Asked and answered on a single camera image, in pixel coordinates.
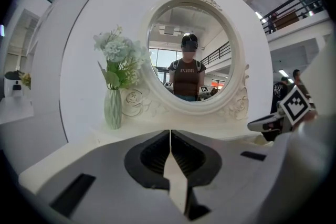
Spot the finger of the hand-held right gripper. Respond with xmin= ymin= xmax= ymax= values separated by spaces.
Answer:
xmin=247 ymin=112 xmax=286 ymax=142

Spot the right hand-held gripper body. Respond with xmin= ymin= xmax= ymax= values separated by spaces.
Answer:
xmin=277 ymin=84 xmax=318 ymax=132

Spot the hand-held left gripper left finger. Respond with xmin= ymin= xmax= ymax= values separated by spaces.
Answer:
xmin=35 ymin=129 xmax=186 ymax=224

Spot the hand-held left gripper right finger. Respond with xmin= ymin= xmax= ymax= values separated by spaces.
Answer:
xmin=171 ymin=129 xmax=302 ymax=224

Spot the cream ornate dressing table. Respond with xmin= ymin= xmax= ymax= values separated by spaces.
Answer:
xmin=18 ymin=112 xmax=276 ymax=192

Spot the green ribbed vase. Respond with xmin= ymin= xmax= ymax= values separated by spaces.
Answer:
xmin=103 ymin=88 xmax=123 ymax=130

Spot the oval cream framed mirror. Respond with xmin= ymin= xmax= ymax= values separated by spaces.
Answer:
xmin=123 ymin=0 xmax=250 ymax=124

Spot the pale artificial flower bouquet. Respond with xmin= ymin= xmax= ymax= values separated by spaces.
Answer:
xmin=93 ymin=25 xmax=153 ymax=91

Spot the white appliance with black top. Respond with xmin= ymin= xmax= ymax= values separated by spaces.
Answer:
xmin=4 ymin=70 xmax=25 ymax=98

